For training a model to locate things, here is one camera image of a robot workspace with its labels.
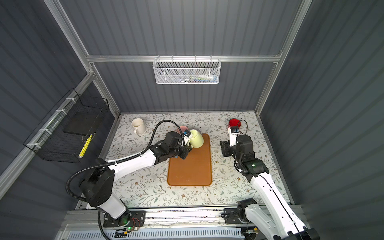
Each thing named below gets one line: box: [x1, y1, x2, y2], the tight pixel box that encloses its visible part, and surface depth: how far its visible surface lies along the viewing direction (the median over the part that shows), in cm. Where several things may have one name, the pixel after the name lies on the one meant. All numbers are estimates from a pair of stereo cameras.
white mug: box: [131, 118, 146, 135], surface depth 104 cm
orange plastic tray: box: [167, 133, 213, 186], surface depth 91 cm
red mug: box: [228, 118, 242, 127], surface depth 108 cm
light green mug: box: [189, 129, 204, 149], surface depth 82 cm
